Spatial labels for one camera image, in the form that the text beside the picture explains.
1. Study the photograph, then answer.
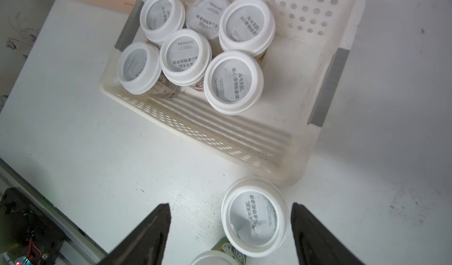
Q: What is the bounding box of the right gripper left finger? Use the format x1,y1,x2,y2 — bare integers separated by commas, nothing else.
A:
99,203,171,265

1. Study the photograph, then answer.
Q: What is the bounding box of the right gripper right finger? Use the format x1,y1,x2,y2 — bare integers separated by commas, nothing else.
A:
291,203,363,265

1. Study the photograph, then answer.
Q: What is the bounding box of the yogurt cup row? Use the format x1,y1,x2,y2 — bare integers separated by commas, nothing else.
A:
219,0,276,67
221,177,290,258
160,29,213,91
204,51,264,115
191,237,247,265
117,42,181,100
140,0,186,45
186,0,230,57

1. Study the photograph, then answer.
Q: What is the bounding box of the white plastic basket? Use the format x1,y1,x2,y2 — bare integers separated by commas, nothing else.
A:
100,0,366,186

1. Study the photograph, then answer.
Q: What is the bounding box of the aluminium rail frame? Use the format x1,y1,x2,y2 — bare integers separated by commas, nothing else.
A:
1,161,107,265

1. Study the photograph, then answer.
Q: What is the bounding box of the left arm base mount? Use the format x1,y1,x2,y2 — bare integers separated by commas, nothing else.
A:
1,187,65,265

